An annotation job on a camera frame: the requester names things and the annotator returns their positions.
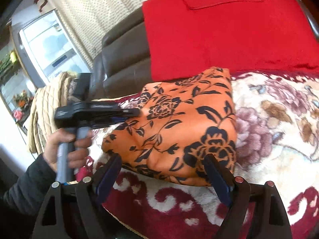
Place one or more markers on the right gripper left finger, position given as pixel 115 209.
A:
pixel 73 209

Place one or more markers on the orange floral blouse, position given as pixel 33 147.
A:
pixel 179 124

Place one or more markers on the dark left sleeve forearm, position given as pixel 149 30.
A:
pixel 27 194

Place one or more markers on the beige quilted cushion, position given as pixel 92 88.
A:
pixel 46 100

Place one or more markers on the dark leather sofa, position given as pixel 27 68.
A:
pixel 123 66

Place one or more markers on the floral plush blanket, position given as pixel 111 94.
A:
pixel 277 140

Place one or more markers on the cream dotted curtain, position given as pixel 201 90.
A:
pixel 87 21

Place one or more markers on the red folded garment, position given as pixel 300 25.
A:
pixel 186 37

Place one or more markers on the window frame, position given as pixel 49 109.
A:
pixel 45 49

